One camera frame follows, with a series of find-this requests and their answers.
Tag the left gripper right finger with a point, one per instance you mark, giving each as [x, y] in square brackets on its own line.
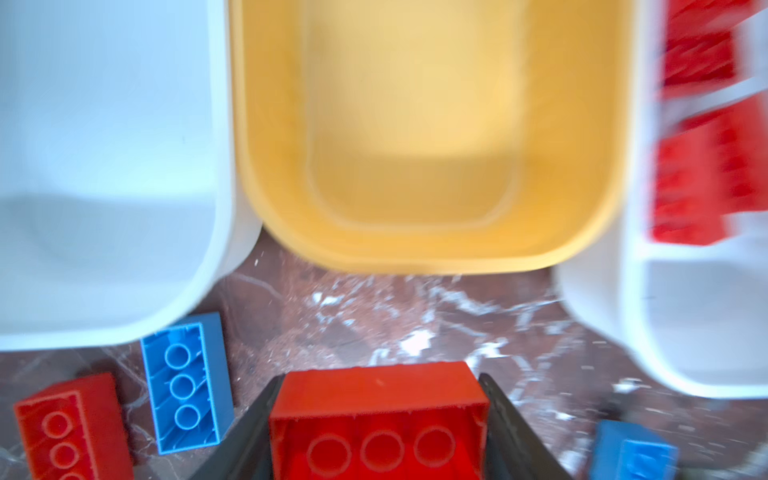
[514, 451]

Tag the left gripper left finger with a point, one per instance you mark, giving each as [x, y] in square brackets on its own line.
[245, 453]

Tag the blue lego brick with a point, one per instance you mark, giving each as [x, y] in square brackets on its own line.
[189, 386]
[627, 451]

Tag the red lego brick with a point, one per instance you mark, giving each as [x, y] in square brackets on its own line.
[419, 421]
[714, 166]
[702, 49]
[75, 430]

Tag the right white container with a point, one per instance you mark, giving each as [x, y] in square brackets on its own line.
[694, 318]

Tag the white container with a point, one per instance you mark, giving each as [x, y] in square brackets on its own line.
[120, 204]
[694, 318]

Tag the left white container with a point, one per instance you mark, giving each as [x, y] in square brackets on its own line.
[120, 204]

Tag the yellow container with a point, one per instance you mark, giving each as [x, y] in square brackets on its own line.
[434, 137]

